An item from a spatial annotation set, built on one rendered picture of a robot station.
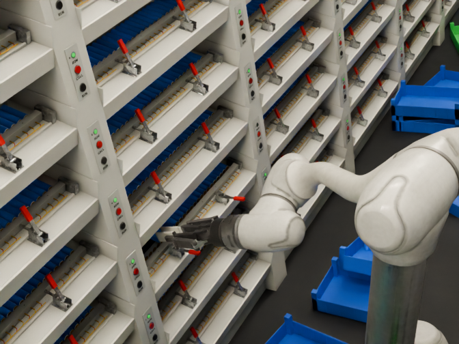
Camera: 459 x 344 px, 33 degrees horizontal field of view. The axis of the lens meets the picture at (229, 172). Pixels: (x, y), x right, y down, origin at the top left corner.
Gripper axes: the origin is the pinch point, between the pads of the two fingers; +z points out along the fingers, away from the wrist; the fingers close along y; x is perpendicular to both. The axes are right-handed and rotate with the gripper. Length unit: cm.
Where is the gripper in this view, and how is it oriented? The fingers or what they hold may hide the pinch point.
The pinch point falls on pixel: (169, 233)
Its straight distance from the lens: 211.7
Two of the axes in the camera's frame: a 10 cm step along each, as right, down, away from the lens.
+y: -4.7, 5.3, -7.0
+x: 3.6, 8.4, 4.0
